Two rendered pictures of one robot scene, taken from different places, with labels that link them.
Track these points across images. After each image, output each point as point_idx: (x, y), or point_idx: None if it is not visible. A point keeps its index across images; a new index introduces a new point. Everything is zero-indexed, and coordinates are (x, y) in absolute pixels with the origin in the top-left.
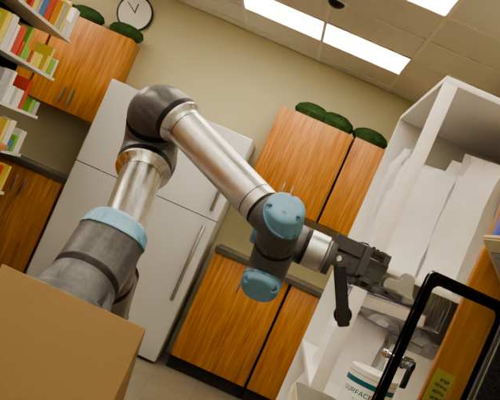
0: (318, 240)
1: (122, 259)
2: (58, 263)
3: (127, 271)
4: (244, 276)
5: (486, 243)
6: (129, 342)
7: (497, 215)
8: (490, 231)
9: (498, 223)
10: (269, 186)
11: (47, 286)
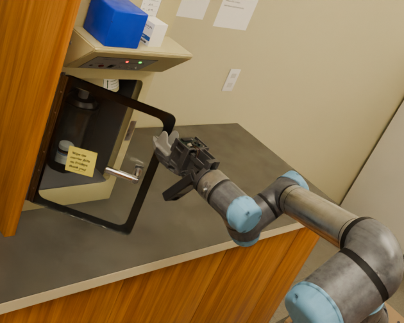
0: (227, 179)
1: None
2: (383, 308)
3: None
4: (258, 238)
5: (101, 53)
6: None
7: (69, 16)
8: (67, 33)
9: (117, 36)
10: (303, 187)
11: (387, 304)
